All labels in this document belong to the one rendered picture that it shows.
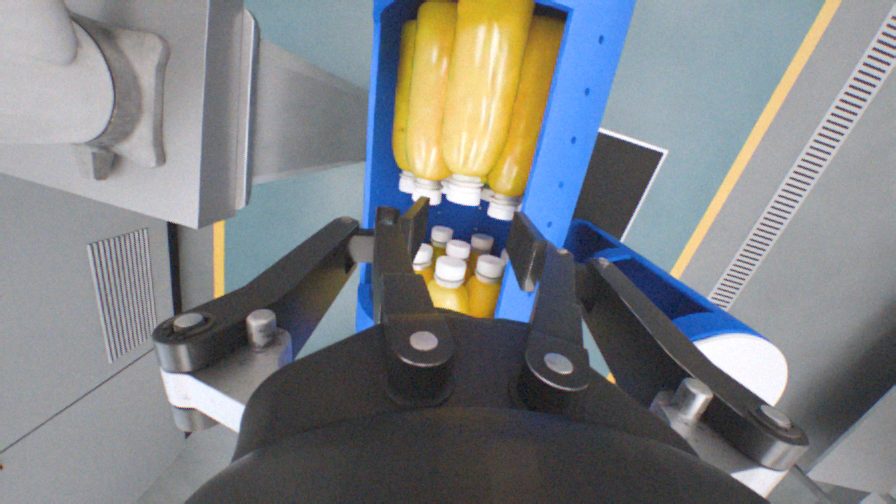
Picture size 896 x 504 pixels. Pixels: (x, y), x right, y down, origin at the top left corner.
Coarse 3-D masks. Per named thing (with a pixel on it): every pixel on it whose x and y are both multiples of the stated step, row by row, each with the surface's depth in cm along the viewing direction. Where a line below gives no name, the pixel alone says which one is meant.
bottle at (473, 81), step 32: (480, 0) 25; (512, 0) 25; (480, 32) 26; (512, 32) 26; (480, 64) 27; (512, 64) 27; (448, 96) 30; (480, 96) 28; (512, 96) 29; (448, 128) 30; (480, 128) 29; (448, 160) 32; (480, 160) 30
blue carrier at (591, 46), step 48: (384, 0) 27; (576, 0) 23; (624, 0) 26; (384, 48) 37; (576, 48) 25; (384, 96) 40; (576, 96) 26; (384, 144) 43; (576, 144) 29; (384, 192) 47; (480, 192) 55; (528, 192) 29; (576, 192) 33
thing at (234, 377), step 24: (264, 312) 7; (264, 336) 7; (288, 336) 7; (240, 360) 6; (264, 360) 6; (288, 360) 7; (168, 384) 6; (192, 384) 6; (216, 384) 6; (240, 384) 6; (216, 408) 6; (240, 408) 5
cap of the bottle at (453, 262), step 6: (438, 258) 38; (444, 258) 38; (450, 258) 39; (456, 258) 39; (438, 264) 37; (444, 264) 36; (450, 264) 37; (456, 264) 37; (462, 264) 37; (438, 270) 37; (444, 270) 36; (450, 270) 36; (456, 270) 36; (462, 270) 37; (444, 276) 37; (450, 276) 36; (456, 276) 37; (462, 276) 37
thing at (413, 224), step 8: (416, 200) 20; (424, 200) 20; (416, 208) 17; (424, 208) 18; (408, 216) 15; (416, 216) 16; (424, 216) 19; (400, 224) 15; (408, 224) 15; (416, 224) 16; (424, 224) 20; (408, 232) 15; (416, 232) 16; (424, 232) 21; (408, 240) 15; (416, 240) 17; (408, 248) 16; (416, 248) 18
